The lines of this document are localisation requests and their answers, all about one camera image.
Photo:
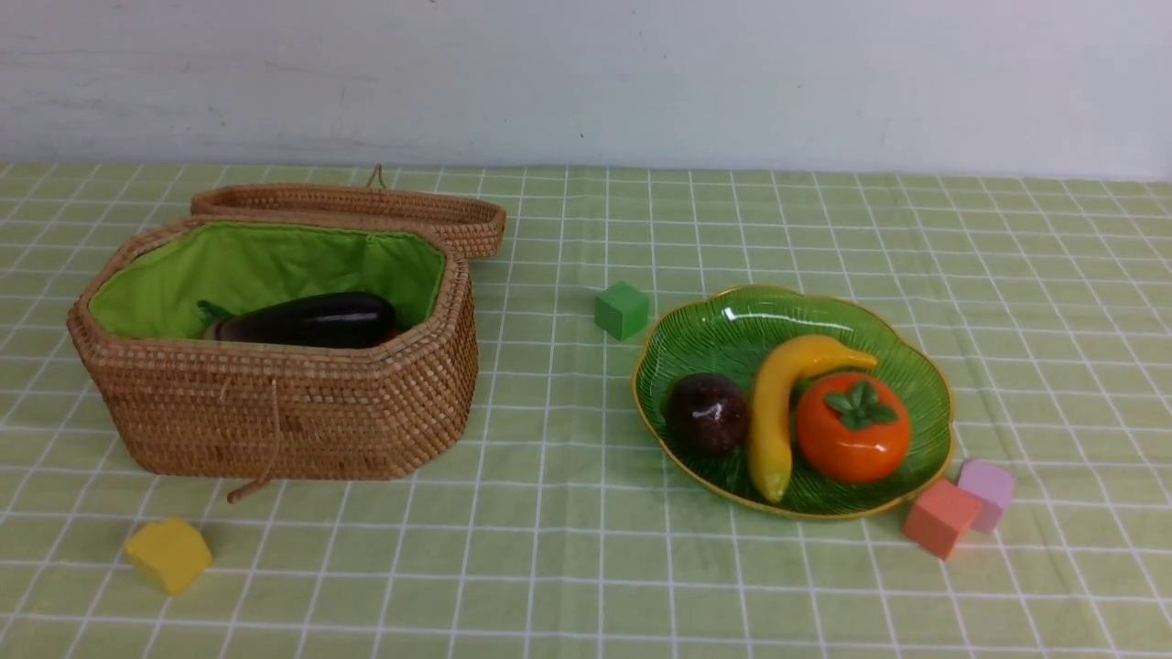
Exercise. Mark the yellow toy banana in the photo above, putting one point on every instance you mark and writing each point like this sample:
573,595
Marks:
768,444

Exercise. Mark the purple toy eggplant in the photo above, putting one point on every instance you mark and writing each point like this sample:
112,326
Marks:
311,320

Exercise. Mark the dark purple toy mangosteen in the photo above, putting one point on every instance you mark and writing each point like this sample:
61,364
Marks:
707,413

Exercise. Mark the green foam cube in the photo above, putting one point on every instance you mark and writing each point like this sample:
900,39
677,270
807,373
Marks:
621,310

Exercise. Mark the pink foam cube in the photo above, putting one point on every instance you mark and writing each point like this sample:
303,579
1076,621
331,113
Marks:
993,486

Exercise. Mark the orange foam cube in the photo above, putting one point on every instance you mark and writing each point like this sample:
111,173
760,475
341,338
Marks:
940,517

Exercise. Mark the green glass leaf plate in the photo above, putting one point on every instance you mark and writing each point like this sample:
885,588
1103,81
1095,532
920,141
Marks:
732,333

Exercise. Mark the wicker basket green lining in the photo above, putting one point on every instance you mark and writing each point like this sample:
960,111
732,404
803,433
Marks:
188,404

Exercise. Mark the orange toy persimmon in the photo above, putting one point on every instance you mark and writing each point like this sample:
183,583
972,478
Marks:
852,428

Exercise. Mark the wicker basket lid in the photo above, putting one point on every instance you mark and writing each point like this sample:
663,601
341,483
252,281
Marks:
471,227

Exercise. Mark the green checkered tablecloth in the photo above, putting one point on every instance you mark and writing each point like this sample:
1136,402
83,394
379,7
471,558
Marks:
556,528

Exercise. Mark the yellow foam cube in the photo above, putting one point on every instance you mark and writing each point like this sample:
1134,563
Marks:
170,553

